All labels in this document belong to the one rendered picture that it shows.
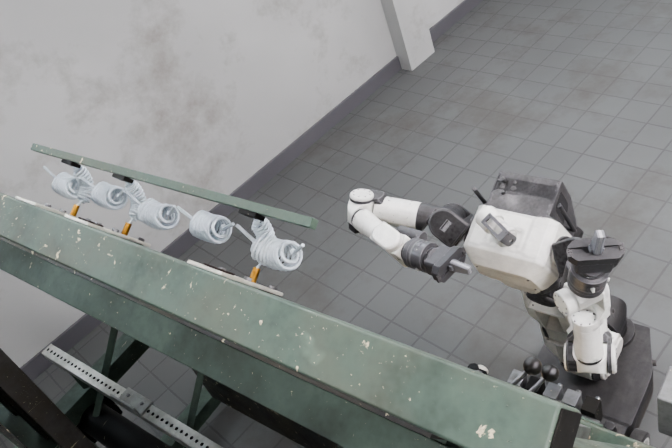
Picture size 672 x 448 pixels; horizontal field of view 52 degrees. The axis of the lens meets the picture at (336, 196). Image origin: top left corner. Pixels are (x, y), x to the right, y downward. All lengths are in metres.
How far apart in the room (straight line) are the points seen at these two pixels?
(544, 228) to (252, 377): 0.97
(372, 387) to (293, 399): 0.37
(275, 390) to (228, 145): 3.46
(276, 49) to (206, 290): 3.68
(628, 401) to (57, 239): 2.26
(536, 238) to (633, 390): 1.24
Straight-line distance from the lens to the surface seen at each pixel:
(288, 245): 1.42
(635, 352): 3.23
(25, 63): 4.06
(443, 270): 1.88
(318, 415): 1.36
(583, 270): 1.67
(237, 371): 1.50
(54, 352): 3.00
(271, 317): 1.19
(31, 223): 1.82
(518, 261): 2.02
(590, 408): 2.37
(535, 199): 2.08
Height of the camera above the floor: 2.77
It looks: 37 degrees down
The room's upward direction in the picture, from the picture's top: 22 degrees counter-clockwise
